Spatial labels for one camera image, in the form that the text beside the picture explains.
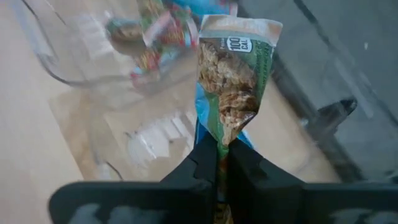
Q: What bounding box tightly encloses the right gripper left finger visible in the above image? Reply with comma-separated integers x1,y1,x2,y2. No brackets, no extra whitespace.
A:
47,132,219,224

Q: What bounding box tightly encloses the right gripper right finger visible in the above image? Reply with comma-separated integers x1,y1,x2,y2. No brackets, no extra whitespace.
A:
226,138,398,224

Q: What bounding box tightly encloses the green orange granola bar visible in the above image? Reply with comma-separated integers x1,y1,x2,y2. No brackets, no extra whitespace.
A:
194,14,284,224

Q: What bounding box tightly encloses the blue granola bar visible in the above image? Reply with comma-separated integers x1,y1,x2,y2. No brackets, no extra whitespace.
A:
169,0,239,17

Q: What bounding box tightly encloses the clear plastic bin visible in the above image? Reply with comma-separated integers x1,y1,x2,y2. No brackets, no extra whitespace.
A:
11,0,203,94
46,74,358,187

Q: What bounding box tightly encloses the small black clamp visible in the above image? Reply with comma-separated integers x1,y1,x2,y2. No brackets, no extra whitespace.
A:
306,98,358,138

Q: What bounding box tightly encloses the black aluminium frame rail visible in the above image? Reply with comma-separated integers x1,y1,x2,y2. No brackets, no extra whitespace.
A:
270,52,368,184

